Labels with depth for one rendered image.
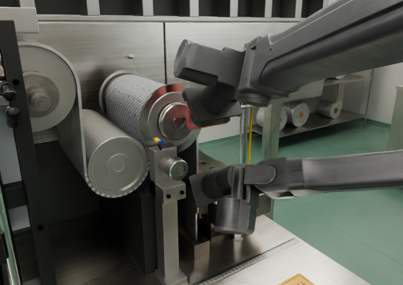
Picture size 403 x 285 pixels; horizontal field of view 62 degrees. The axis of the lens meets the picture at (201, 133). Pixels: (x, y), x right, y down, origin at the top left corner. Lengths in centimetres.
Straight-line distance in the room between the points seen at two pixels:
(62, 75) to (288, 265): 63
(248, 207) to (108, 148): 28
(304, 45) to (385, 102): 525
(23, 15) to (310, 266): 76
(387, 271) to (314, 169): 194
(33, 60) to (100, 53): 38
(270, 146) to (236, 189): 102
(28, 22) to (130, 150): 28
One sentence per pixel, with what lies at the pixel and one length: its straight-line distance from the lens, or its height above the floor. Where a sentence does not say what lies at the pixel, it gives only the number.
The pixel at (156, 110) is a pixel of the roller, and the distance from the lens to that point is 66.
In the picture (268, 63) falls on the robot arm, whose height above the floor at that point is 139.
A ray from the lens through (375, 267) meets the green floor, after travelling 250.
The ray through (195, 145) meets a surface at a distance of 74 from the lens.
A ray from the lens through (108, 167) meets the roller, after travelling 67.
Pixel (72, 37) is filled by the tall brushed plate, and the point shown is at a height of 140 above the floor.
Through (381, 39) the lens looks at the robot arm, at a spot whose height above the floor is 143.
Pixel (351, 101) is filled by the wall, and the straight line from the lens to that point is 583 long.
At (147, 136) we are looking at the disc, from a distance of 67.
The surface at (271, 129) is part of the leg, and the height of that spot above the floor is 97.
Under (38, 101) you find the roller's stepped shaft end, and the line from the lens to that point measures 50.
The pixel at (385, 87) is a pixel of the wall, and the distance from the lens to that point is 553.
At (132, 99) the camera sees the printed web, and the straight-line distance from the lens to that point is 73.
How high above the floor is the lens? 144
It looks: 18 degrees down
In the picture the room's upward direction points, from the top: straight up
